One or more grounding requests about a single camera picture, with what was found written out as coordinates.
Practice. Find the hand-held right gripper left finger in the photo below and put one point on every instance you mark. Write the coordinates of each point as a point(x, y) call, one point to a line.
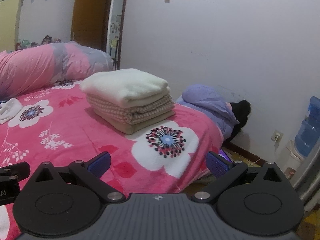
point(100, 163)

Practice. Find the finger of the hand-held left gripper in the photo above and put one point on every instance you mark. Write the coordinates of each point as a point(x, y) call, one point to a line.
point(20, 170)

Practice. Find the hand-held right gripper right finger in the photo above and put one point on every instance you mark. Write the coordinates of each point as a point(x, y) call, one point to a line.
point(217, 164)

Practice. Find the cream knit sweater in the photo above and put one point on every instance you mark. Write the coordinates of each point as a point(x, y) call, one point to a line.
point(125, 85)

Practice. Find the pink floral blanket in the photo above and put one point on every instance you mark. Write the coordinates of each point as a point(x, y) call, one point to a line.
point(75, 135)

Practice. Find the beige folded garment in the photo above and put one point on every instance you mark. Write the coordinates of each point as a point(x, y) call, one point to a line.
point(120, 125)

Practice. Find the pink checked folded garment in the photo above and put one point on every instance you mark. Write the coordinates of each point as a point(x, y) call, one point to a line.
point(112, 110)

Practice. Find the black fur hood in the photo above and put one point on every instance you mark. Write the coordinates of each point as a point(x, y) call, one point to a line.
point(241, 115)

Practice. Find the white striped garment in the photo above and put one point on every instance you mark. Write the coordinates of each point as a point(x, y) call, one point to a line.
point(10, 110)

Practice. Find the purple padded jacket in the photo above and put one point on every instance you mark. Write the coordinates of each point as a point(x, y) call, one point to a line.
point(207, 100)

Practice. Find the white water dispenser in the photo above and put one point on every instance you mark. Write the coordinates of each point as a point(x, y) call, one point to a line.
point(305, 180)

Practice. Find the blue water bottle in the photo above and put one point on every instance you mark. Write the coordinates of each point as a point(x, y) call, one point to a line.
point(308, 130)

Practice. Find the pink and grey duvet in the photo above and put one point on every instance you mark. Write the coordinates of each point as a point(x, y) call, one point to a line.
point(37, 65)

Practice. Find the pale yellow wardrobe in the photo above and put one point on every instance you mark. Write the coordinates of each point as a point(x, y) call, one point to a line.
point(8, 25)

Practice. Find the brown wooden door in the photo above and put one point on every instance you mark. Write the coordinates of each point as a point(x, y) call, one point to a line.
point(87, 12)

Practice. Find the white wall socket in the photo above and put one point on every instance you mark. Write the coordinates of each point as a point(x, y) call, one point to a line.
point(277, 135)

